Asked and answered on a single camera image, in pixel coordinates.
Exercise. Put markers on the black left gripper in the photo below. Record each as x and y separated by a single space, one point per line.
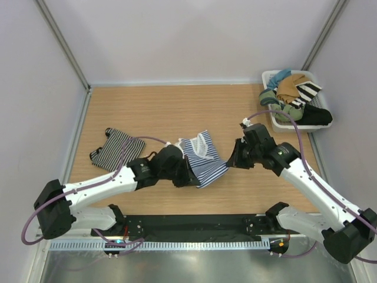
188 174

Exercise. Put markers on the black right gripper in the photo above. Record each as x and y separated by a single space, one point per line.
235 160

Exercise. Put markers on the blue white striped tank top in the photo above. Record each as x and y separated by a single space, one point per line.
203 158

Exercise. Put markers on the black white striped tank top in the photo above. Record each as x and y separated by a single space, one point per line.
108 156

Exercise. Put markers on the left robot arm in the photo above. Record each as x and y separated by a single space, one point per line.
61 208

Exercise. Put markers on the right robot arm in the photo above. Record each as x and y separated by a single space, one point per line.
292 166

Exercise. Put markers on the olive green garment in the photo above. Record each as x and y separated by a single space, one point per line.
268 98

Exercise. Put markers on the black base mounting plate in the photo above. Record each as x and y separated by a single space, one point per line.
179 227

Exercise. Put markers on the tan brown garment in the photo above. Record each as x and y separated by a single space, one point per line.
287 91

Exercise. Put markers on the teal blue garment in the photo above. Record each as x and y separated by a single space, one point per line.
278 77

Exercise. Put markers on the wide black white striped garment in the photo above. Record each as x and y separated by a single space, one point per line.
306 93

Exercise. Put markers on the white plastic laundry basket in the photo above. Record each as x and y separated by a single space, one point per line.
267 75

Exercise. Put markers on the perforated cable duct strip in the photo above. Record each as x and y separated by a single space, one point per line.
100 245

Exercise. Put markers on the aluminium front rail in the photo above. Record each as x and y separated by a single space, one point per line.
314 226

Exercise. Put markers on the right aluminium corner post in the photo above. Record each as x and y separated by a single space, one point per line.
325 32

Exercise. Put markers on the aluminium corner post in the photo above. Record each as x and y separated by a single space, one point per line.
325 32
59 37

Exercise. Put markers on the left aluminium corner post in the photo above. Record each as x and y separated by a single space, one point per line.
59 37

